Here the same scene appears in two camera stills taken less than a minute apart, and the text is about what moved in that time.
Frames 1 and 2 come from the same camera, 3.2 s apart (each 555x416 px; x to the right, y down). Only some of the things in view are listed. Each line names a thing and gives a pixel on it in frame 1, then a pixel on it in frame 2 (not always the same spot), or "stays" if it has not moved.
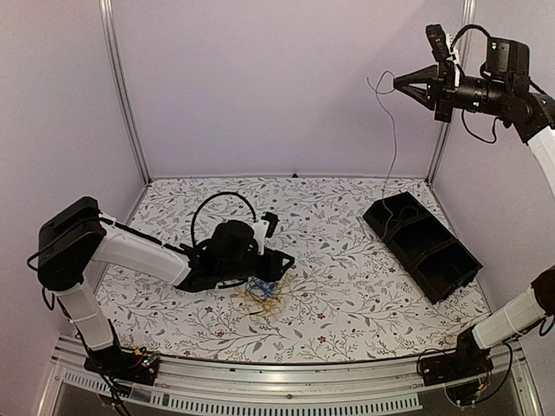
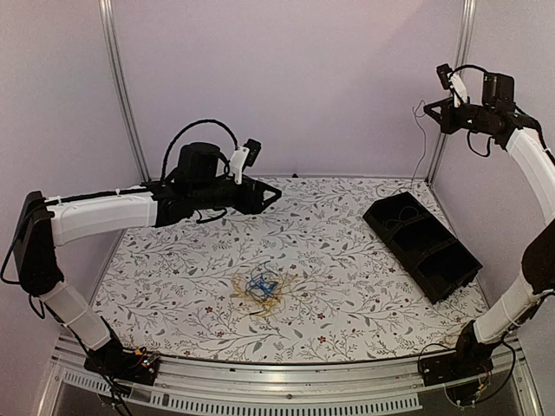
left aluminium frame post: (110, 35) stays
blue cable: (270, 287) stays
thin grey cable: (395, 142) -> (419, 109)
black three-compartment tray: (434, 256) stays
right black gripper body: (445, 101) -> (453, 124)
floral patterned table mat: (347, 298) stays
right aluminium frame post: (466, 18) stays
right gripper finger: (421, 76) -> (446, 105)
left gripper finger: (286, 266) -> (266, 187)
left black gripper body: (270, 271) -> (243, 204)
